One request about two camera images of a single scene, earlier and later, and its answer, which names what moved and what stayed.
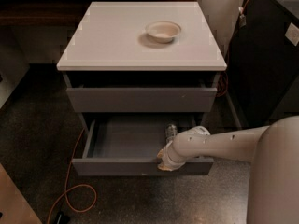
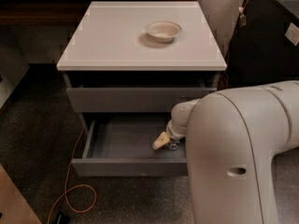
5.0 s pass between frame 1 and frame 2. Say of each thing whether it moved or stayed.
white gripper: moved
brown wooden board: stayed
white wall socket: stayed
